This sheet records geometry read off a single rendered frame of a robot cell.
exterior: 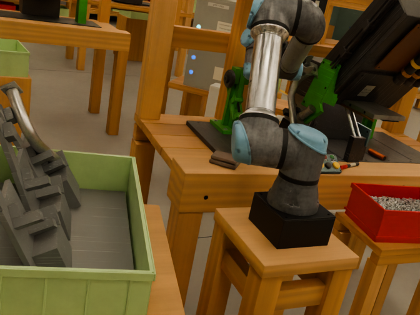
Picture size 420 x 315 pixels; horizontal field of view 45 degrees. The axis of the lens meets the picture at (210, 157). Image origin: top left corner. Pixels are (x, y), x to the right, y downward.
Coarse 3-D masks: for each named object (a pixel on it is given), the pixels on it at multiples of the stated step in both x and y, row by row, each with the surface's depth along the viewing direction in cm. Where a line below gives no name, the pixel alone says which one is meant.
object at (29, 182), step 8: (24, 168) 119; (24, 176) 118; (32, 176) 120; (48, 176) 119; (24, 184) 118; (32, 184) 118; (40, 184) 118; (48, 184) 119; (40, 192) 127; (48, 192) 127; (56, 192) 128
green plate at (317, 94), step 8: (328, 64) 207; (320, 72) 210; (328, 72) 205; (336, 72) 202; (312, 80) 213; (320, 80) 209; (328, 80) 204; (312, 88) 211; (320, 88) 207; (328, 88) 203; (304, 96) 215; (312, 96) 210; (320, 96) 206; (328, 96) 207; (336, 96) 208; (304, 104) 213; (312, 104) 208
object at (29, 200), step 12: (0, 120) 112; (0, 132) 111; (12, 132) 112; (12, 156) 114; (24, 156) 126; (12, 168) 114; (24, 192) 117; (24, 204) 117; (36, 204) 126; (48, 204) 128; (60, 204) 127; (60, 216) 124
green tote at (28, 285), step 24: (0, 144) 147; (0, 168) 149; (72, 168) 153; (96, 168) 155; (120, 168) 156; (144, 216) 123; (144, 240) 113; (144, 264) 109; (0, 288) 96; (24, 288) 97; (48, 288) 98; (72, 288) 99; (96, 288) 100; (120, 288) 101; (144, 288) 102; (0, 312) 98; (24, 312) 99; (48, 312) 100; (72, 312) 101; (96, 312) 102; (120, 312) 104; (144, 312) 105
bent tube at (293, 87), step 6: (312, 66) 212; (312, 72) 209; (294, 84) 218; (294, 90) 218; (288, 96) 218; (294, 96) 218; (288, 102) 217; (294, 102) 217; (294, 108) 215; (294, 114) 213; (294, 120) 212
